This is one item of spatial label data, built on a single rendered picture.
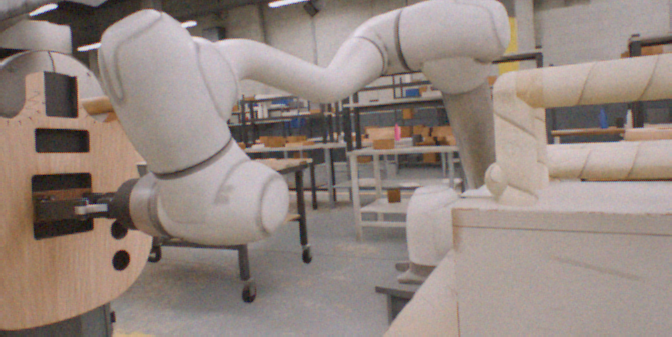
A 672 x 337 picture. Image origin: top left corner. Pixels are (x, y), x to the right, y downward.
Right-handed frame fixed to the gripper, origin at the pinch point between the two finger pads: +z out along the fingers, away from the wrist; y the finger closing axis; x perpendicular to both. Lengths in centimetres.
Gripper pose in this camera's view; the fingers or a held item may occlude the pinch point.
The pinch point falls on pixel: (65, 204)
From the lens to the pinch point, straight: 85.1
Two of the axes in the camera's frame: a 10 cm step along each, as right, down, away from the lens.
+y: 4.5, -0.2, 8.9
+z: -8.9, 0.6, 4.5
